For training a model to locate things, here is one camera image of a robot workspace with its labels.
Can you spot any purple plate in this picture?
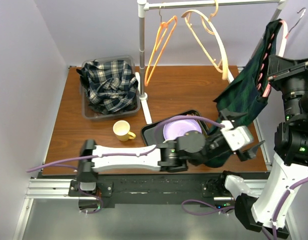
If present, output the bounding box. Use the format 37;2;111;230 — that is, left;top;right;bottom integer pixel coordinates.
163;119;202;140

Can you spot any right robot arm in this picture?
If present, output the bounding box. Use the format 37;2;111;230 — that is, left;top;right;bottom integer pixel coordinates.
214;55;308;239

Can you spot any black mounting base plate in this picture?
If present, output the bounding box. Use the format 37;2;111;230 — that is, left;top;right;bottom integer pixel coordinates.
37;172;269;210

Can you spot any pink hanger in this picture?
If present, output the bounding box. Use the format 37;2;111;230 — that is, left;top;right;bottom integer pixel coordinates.
256;7;306;98

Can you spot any yellow mug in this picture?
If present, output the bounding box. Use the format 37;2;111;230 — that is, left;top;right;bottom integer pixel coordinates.
113;120;136;142

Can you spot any aluminium frame rail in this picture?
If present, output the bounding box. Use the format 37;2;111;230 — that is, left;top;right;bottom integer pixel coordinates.
13;178;100;240

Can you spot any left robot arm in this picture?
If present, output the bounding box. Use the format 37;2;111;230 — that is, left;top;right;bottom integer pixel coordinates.
76;109;261;196

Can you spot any white metal clothes rack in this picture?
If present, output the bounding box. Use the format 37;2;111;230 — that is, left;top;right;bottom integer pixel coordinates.
136;0;287;125

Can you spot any orange plastic hanger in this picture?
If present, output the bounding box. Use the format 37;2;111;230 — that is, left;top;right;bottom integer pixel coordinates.
144;15;178;87

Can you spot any black tray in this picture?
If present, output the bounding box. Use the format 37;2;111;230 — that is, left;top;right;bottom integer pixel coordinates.
141;109;202;146

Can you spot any navy white plaid skirt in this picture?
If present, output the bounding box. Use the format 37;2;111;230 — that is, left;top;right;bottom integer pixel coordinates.
76;59;138;115

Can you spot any clear plastic bin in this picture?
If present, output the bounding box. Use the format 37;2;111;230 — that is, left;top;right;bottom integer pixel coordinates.
80;55;140;121

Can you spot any green plaid skirt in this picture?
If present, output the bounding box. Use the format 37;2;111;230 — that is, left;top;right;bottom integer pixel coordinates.
203;19;282;169

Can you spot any cream wooden hanger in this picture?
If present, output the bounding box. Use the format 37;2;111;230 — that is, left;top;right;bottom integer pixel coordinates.
181;0;229;81

